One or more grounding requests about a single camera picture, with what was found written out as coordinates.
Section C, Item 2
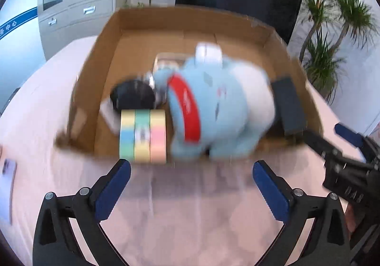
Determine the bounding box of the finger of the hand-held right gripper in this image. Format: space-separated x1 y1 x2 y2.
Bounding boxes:
335 124 380 166
303 130 345 166

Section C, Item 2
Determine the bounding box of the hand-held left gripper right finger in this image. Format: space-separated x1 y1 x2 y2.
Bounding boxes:
253 160 352 266

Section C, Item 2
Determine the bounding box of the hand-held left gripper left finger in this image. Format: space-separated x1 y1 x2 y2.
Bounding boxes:
33 159 132 266

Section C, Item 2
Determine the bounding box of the dark blue rectangular block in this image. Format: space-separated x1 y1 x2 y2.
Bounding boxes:
271 76 306 136

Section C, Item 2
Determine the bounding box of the pastel puzzle cube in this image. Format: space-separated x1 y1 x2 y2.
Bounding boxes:
119 109 167 165

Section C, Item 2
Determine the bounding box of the black round object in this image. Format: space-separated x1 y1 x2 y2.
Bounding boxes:
110 79 158 113

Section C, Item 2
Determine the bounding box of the light blue plush toy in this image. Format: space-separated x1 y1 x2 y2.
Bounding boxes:
153 57 276 160

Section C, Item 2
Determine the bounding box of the cardboard box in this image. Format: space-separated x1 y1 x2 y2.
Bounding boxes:
55 6 324 163

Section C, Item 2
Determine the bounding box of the pink tablecloth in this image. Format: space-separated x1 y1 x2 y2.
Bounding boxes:
0 35 380 266

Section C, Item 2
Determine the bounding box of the spiky palm plant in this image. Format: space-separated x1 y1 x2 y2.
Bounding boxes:
298 0 379 105

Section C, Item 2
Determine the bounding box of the white small object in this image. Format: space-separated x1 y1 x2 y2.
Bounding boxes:
194 42 223 64

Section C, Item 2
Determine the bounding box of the grey filing cabinet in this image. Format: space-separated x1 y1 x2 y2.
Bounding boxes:
37 0 120 62

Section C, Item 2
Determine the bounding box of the blue wall stripe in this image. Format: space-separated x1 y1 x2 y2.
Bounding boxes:
0 7 39 45

